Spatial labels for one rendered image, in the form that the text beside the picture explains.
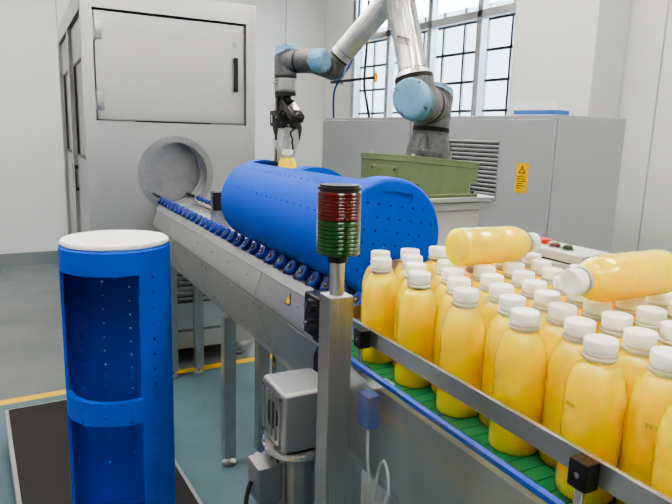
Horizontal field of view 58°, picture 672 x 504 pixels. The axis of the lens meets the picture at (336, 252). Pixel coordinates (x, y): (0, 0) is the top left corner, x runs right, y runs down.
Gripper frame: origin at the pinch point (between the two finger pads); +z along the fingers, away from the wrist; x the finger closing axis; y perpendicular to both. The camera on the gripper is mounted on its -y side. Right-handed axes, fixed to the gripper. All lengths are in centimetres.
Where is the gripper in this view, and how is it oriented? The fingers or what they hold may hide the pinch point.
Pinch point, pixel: (287, 152)
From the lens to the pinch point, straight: 210.8
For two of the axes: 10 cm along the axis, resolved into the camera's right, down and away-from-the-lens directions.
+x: -8.9, 0.7, -4.6
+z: -0.2, 9.8, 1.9
